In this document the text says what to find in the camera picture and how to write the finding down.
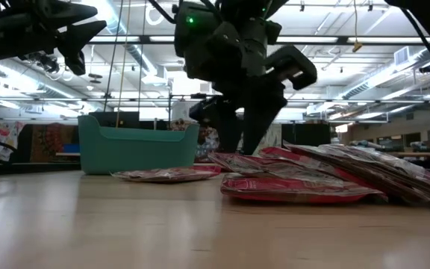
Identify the long wooden table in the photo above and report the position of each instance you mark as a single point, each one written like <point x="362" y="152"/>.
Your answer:
<point x="416" y="154"/>

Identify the black cabinet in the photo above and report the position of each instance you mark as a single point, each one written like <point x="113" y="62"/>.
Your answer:
<point x="306" y="134"/>

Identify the red floral cloth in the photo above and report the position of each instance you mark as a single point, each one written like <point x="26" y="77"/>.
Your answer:
<point x="207" y="143"/>

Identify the small blue box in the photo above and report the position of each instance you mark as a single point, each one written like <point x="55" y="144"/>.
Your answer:
<point x="71" y="148"/>

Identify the black monitor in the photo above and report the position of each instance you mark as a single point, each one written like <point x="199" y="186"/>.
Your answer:
<point x="106" y="119"/>

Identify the white pink floral cloth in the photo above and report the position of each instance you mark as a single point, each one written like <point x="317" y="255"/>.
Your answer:
<point x="2" y="140"/>

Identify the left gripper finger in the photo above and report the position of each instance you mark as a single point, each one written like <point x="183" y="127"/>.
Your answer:
<point x="82" y="37"/>
<point x="74" y="14"/>

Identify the teal plastic basket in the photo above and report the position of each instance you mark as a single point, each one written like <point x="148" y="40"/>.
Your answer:
<point x="133" y="153"/>

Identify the black aluminium rig frame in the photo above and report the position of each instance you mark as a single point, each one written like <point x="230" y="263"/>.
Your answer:
<point x="145" y="39"/>

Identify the dark red patterned rug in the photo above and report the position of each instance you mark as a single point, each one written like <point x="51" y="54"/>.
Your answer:
<point x="52" y="142"/>

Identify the red popcorn bag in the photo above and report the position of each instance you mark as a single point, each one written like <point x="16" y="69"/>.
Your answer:
<point x="166" y="175"/>
<point x="405" y="183"/>
<point x="293" y="188"/>
<point x="245" y="164"/>
<point x="274" y="152"/>
<point x="422" y="196"/>
<point x="368" y="158"/>

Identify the leaf pattern panel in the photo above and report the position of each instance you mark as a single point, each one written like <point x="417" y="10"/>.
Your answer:
<point x="273" y="136"/>

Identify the white barrel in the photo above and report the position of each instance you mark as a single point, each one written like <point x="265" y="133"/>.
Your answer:
<point x="181" y="110"/>

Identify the black ceiling speaker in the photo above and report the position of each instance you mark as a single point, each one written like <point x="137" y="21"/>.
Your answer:
<point x="427" y="68"/>

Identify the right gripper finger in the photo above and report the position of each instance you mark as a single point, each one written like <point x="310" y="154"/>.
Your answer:
<point x="228" y="123"/>
<point x="263" y="112"/>

